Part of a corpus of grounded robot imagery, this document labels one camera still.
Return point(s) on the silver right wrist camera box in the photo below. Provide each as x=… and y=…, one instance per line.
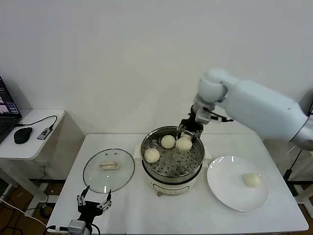
x=203, y=117

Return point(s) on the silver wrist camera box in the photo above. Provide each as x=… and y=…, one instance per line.
x=76, y=226
x=203, y=117

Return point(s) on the stainless steel steamer pot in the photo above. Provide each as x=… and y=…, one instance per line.
x=185, y=169

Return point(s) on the black round floor object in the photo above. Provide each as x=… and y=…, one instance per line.
x=45, y=212

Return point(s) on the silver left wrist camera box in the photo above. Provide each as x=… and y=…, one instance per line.
x=76, y=226

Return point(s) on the white side table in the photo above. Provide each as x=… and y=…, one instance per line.
x=36, y=149

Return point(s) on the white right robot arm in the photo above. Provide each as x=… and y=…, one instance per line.
x=256, y=110

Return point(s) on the white round plate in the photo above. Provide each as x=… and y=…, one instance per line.
x=225, y=176

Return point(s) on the black computer mouse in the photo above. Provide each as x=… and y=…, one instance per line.
x=22, y=135

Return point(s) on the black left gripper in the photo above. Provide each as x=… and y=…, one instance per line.
x=89, y=210

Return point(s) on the white steamed baozi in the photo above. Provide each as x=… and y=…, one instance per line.
x=151, y=155
x=252, y=180
x=168, y=141
x=184, y=144

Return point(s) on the cream electric cooker base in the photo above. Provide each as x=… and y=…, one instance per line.
x=171, y=188

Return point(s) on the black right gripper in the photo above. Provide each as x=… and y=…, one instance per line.
x=192, y=123

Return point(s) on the grey USB hub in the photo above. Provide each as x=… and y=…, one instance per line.
x=44, y=133

